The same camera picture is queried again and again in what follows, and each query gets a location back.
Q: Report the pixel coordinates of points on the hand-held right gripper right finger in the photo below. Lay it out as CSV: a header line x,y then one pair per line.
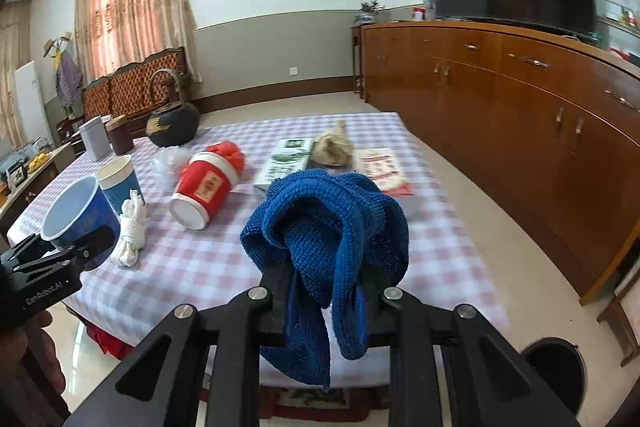
x,y
380,313

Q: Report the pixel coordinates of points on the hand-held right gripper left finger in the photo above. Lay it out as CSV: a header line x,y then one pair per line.
x,y
275,289

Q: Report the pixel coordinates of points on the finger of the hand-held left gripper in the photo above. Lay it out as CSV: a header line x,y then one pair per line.
x,y
97,243
22,247

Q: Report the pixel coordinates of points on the large blue paper cup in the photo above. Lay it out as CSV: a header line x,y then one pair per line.
x,y
102,213

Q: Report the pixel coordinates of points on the blue knitted cloth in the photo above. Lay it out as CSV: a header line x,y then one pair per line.
x,y
320,207

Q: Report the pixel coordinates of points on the clear plastic bag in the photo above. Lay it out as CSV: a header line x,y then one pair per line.
x,y
167,164

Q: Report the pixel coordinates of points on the red and white canister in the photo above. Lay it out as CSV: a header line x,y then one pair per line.
x,y
200,192

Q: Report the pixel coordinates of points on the green and white carton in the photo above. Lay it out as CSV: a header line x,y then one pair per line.
x,y
285,159

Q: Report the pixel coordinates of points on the black trash bin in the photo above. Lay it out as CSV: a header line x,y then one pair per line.
x,y
560,367

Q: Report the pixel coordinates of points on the person's left hand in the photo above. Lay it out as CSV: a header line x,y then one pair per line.
x,y
35,327

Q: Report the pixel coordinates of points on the white twisted cloth bundle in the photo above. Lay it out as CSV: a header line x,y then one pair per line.
x,y
131,237

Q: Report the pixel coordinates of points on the blue and white paper cup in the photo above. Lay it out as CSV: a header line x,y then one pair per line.
x,y
122,189

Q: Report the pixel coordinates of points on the checkered tablecloth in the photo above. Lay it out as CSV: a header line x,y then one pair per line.
x,y
200,257

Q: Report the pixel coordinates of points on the red plastic bag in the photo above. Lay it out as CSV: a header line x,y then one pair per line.
x,y
107,342

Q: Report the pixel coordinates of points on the heap of oranges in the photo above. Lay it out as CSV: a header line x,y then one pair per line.
x,y
38,162

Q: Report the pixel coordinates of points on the grey tin canister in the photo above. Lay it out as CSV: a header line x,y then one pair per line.
x,y
95,139

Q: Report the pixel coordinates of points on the brown canister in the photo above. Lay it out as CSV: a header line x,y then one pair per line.
x,y
120,137

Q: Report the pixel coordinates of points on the red fabric pouch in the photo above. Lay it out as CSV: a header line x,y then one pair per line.
x,y
232,157

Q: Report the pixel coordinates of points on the black iron kettle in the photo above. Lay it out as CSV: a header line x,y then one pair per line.
x,y
172,124

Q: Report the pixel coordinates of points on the red and white flat packet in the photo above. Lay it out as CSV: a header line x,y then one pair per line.
x,y
382,169

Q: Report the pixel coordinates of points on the crumpled brown paper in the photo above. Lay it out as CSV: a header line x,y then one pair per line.
x,y
332,147

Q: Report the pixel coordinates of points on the wooden bench with woven back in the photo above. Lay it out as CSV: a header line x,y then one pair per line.
x,y
130,92

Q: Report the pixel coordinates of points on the coat rack with clothes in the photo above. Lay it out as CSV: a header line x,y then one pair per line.
x,y
67,77

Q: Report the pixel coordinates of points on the pale side curtain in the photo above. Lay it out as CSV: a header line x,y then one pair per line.
x,y
10,57

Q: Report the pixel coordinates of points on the wooden sideboard cabinet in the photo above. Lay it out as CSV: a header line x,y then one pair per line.
x,y
500,117

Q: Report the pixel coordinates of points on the wooden chair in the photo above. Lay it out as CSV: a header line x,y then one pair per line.
x,y
615,322

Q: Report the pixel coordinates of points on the potted plant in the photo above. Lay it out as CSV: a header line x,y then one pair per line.
x,y
369,12

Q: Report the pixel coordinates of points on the red and white can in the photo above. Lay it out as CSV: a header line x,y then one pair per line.
x,y
418,14

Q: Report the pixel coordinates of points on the pale plastic bag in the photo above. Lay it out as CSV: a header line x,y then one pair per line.
x,y
429,6

